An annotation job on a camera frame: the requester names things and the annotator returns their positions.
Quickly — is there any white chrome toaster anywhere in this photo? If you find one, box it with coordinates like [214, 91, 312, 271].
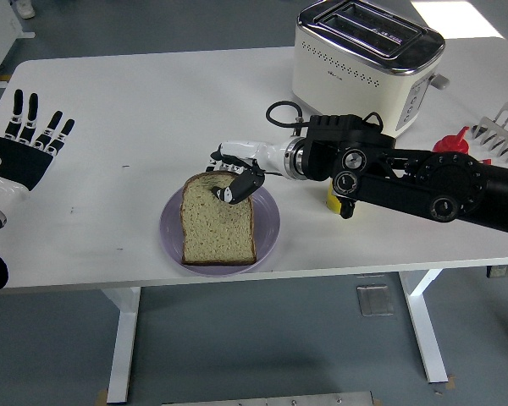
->
[290, 0, 451, 140]

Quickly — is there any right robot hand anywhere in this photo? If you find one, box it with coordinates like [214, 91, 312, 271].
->
[208, 140, 293, 206]

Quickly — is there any yellow squeeze bottle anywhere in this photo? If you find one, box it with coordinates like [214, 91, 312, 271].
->
[324, 179, 356, 214]

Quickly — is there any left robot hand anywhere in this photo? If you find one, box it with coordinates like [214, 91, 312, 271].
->
[0, 88, 76, 209]

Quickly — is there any red squeeze bottle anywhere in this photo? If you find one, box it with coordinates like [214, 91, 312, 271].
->
[431, 125, 492, 167]

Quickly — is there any metal toast rack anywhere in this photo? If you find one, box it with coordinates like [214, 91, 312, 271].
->
[469, 102, 508, 164]

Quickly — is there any metal floor socket cover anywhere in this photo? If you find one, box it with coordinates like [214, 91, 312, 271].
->
[356, 283, 395, 317]

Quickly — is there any purple plate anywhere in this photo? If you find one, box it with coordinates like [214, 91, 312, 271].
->
[159, 184, 281, 278]

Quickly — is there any white equipment cabinet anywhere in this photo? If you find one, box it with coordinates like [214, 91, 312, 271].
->
[0, 0, 37, 90]

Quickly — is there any bread slice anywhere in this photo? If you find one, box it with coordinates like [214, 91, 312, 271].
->
[179, 172, 258, 266]

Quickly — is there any white table leg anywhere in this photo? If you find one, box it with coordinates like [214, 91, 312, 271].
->
[396, 268, 450, 385]
[100, 286, 143, 404]

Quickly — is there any person's white shoe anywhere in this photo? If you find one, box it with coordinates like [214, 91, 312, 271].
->
[16, 0, 37, 20]

